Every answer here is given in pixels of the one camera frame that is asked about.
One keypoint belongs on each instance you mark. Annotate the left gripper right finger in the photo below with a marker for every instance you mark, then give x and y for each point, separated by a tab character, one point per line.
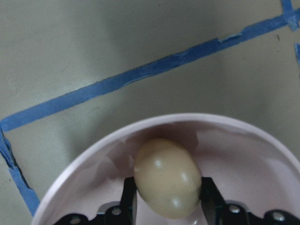
212	202

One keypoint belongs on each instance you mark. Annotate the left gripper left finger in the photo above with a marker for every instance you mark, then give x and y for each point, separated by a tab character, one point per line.
128	203

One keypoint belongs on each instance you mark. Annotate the pink bowl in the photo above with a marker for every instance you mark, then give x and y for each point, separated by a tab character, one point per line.
247	165

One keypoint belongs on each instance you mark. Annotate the brown egg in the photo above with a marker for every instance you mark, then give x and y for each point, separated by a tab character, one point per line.
167	178

